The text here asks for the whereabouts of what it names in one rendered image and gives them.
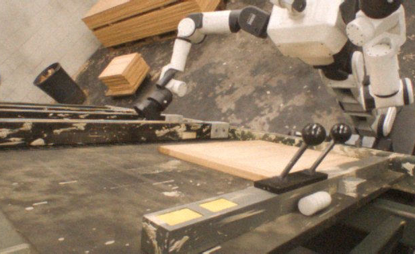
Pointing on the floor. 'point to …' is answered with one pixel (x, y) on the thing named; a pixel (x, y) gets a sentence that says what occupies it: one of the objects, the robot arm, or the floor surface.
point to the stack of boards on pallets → (142, 19)
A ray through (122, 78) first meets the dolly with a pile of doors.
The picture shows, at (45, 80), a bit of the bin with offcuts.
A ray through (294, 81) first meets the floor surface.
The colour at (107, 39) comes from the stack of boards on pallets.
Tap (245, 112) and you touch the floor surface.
